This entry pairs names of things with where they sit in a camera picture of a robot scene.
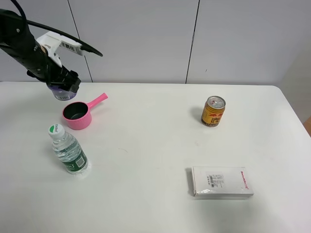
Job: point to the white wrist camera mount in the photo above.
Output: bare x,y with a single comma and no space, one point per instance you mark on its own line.
52,41

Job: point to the purple air freshener jar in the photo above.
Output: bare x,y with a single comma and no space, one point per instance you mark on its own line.
61,94

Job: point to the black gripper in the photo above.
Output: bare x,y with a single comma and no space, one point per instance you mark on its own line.
26,51

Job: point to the clear water bottle green label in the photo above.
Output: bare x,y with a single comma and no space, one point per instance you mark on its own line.
68,150

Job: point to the gold energy drink can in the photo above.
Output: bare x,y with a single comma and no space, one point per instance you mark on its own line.
213,111

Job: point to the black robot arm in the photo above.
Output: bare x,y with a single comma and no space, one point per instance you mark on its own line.
12,25

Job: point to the white flat cardboard box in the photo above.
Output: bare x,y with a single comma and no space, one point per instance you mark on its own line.
211,182

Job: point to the pink toy saucepan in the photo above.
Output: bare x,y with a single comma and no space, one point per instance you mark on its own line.
77,115

